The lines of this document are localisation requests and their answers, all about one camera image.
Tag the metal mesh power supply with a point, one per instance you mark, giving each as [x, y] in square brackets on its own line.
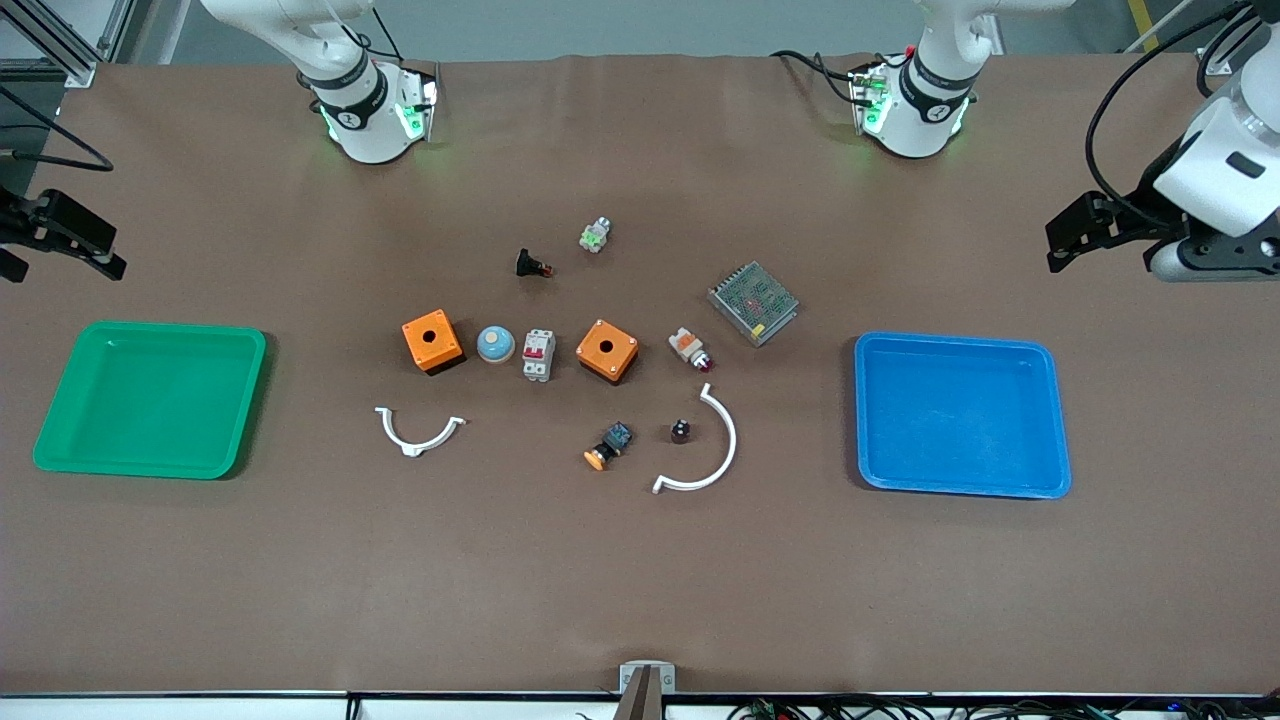
[753, 302]

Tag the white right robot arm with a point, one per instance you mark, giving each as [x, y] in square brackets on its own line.
[360, 120]

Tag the grey metal table bracket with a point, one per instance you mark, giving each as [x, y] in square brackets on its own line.
[647, 678]

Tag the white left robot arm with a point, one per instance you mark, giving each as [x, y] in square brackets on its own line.
[920, 110]

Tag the large white pipe clamp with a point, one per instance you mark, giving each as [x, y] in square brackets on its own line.
[728, 450]

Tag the red orange white indicator lamp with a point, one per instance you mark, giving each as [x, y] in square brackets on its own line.
[688, 347]

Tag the orange push button switch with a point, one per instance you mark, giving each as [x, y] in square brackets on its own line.
[605, 450]

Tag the blue plastic tray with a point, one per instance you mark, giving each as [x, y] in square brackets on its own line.
[960, 415]

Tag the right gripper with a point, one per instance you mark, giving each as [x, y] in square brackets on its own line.
[12, 222]

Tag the light blue dome part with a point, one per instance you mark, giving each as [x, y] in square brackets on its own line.
[496, 345]

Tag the small white pipe clamp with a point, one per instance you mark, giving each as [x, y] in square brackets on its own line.
[412, 445]

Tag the aluminium frame profile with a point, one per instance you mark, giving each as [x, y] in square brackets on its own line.
[75, 65]
[1215, 65]

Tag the white red circuit breaker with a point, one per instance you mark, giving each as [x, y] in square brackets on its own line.
[538, 355]

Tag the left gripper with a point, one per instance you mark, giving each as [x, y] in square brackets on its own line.
[1137, 212]

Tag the green plastic tray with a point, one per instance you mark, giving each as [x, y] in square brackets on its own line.
[150, 400]

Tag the orange button enclosure box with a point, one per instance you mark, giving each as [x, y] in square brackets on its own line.
[607, 350]
[432, 341]

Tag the black red indicator lamp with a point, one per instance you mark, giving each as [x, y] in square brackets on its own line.
[530, 264]

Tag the green white button switch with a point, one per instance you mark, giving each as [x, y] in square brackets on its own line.
[595, 236]

